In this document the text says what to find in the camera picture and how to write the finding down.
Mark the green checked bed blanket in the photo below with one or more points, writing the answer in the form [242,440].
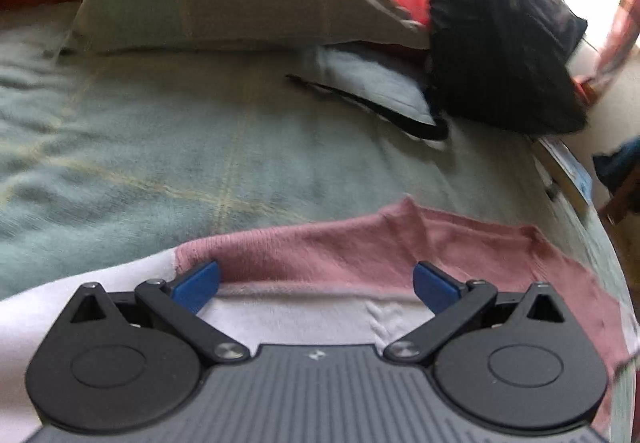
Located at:
[175,148]

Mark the pink and white sweater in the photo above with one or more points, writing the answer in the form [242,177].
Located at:
[350,248]

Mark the dark blue cloth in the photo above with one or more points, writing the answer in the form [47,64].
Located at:
[617,163]

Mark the pink orange curtain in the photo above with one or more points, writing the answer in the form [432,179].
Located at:
[622,13]

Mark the pale blue cloth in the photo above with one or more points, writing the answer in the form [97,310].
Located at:
[370,83]

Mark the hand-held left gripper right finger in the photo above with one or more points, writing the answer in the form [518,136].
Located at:
[435,288]

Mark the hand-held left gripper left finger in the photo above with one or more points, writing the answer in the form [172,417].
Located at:
[200,285]

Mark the black backpack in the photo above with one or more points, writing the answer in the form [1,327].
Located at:
[490,33]

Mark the blue cover book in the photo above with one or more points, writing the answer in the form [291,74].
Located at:
[565,173]

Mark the wooden chair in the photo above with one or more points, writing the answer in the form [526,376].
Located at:
[625,208]

